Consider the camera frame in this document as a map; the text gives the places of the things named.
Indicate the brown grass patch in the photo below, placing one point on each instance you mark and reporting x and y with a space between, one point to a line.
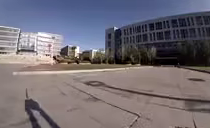
76 66

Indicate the distant low buildings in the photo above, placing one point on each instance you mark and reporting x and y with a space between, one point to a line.
76 51

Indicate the pale concrete kerb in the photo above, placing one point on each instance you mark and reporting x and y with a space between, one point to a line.
73 70

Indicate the row of trees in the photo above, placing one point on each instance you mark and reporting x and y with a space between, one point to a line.
143 55

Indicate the grey concrete pavement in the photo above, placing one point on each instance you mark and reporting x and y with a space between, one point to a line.
103 110

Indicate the large curved glass building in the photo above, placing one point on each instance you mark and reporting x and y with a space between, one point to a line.
166 33

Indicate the white multi-storey building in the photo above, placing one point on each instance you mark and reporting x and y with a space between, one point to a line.
39 43

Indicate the dark manhole cover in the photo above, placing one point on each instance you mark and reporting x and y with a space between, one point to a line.
196 79

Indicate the green lawn strip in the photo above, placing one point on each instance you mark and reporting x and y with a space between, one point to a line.
204 68

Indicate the pale striped building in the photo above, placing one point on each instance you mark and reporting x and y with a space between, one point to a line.
4 40

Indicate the pale stone wall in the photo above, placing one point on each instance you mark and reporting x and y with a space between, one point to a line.
23 59

